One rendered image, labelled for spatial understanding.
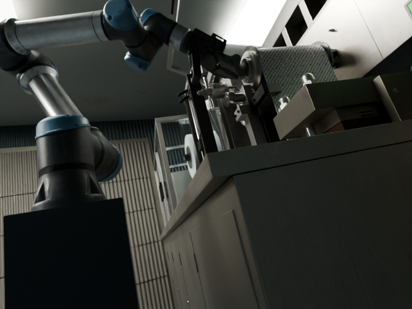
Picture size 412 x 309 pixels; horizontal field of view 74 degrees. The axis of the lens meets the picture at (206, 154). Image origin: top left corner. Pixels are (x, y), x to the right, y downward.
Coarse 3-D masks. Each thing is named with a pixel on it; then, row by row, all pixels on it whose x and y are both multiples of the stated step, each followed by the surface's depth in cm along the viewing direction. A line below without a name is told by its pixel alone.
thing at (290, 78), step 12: (264, 72) 80; (276, 72) 80; (288, 72) 81; (300, 72) 82; (312, 72) 83; (324, 72) 84; (288, 84) 80; (300, 84) 81; (276, 96) 78; (288, 96) 78; (276, 108) 76
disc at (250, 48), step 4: (248, 48) 86; (252, 48) 83; (256, 48) 81; (244, 52) 89; (256, 52) 81; (256, 56) 82; (260, 56) 80; (260, 60) 80; (260, 64) 80; (260, 68) 80; (260, 72) 81; (260, 76) 81; (260, 80) 82; (256, 84) 84; (260, 84) 83; (252, 88) 88; (256, 88) 85
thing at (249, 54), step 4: (248, 52) 84; (252, 52) 83; (244, 56) 87; (248, 56) 84; (252, 56) 82; (252, 60) 82; (256, 60) 81; (256, 64) 81; (256, 68) 81; (256, 72) 82; (256, 76) 82; (252, 80) 85; (256, 80) 83; (264, 80) 84; (244, 84) 91; (248, 84) 88; (252, 84) 85
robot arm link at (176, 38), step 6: (180, 24) 84; (174, 30) 82; (180, 30) 82; (186, 30) 83; (174, 36) 83; (180, 36) 82; (174, 42) 84; (180, 42) 83; (174, 48) 86; (180, 48) 85
